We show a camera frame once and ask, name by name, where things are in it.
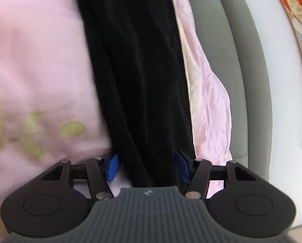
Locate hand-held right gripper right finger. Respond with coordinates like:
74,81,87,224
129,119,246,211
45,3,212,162
174,150,256,199

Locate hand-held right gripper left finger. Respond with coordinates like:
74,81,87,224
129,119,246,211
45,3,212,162
41,155,121,200

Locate black pants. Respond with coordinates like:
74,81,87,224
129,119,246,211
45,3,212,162
73,0,196,193

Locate grey padded bed headboard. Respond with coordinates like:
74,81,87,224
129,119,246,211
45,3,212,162
183,0,273,180

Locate pink floral duvet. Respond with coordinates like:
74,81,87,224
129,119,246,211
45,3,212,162
0,0,232,243

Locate gold framed wall picture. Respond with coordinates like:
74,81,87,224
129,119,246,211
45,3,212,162
274,0,302,151

